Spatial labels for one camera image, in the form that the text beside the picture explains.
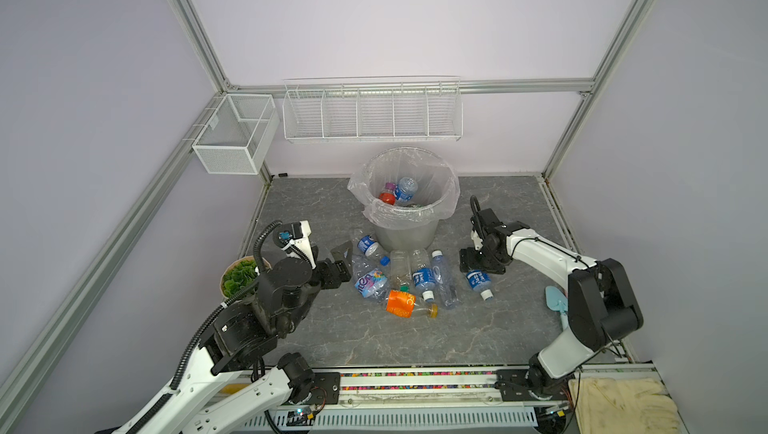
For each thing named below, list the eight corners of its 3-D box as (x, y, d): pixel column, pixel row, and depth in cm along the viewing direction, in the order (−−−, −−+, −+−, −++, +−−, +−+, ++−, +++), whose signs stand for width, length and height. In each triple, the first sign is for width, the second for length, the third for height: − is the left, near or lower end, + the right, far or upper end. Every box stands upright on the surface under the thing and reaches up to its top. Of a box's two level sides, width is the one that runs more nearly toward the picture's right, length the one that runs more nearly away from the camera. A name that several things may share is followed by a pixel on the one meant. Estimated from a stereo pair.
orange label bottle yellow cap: (385, 312, 87) (384, 304, 83) (390, 296, 90) (389, 287, 86) (434, 326, 85) (436, 319, 80) (438, 309, 88) (440, 301, 83)
